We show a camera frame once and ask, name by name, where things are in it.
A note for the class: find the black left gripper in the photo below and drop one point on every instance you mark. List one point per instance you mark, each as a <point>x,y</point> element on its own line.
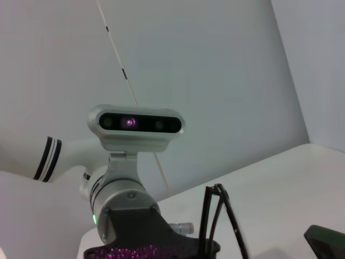
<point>134,229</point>

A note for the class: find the black round glasses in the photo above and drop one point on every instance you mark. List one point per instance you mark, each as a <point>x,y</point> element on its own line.
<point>204,215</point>

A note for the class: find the green glasses case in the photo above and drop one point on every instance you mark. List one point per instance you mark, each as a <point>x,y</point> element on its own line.
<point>328,245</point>

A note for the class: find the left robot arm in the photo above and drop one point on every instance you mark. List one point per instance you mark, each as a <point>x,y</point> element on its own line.
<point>21,156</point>

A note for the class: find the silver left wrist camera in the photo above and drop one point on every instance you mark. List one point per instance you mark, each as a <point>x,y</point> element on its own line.
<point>134,124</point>

